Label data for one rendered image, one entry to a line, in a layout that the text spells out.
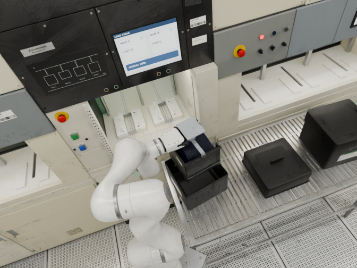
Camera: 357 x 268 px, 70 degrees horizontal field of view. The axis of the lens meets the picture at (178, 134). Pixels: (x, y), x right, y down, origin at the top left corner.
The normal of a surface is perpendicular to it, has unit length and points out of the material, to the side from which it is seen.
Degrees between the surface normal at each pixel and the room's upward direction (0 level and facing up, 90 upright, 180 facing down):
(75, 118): 90
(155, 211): 86
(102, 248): 0
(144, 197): 27
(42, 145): 90
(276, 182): 0
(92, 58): 90
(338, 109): 0
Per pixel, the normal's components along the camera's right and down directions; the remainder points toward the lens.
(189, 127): -0.13, -0.66
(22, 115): 0.31, 0.70
